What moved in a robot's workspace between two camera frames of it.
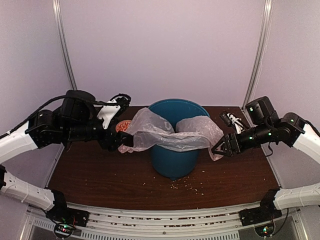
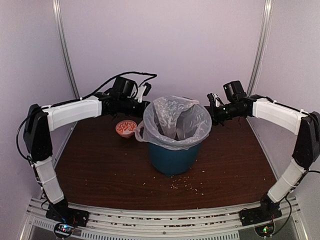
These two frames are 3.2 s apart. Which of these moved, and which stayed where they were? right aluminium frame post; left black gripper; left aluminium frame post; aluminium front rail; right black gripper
Moved: right black gripper; left black gripper
Stayed: aluminium front rail; right aluminium frame post; left aluminium frame post
